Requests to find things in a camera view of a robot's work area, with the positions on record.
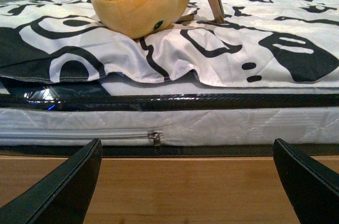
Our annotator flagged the white quilted mattress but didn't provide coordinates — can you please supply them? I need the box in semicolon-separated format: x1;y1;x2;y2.
1;74;338;147

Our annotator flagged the paper hang tag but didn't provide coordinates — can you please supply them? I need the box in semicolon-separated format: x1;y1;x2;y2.
208;0;225;23

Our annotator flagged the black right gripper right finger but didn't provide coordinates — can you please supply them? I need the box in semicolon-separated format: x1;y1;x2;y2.
273;138;338;223

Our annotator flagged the black white patterned blanket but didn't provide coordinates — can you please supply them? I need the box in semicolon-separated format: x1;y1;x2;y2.
1;0;338;88

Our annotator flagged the wooden bed frame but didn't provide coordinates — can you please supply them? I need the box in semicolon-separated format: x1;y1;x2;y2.
1;149;338;223

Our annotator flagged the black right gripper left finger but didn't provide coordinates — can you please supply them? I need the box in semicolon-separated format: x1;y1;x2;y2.
1;139;102;223

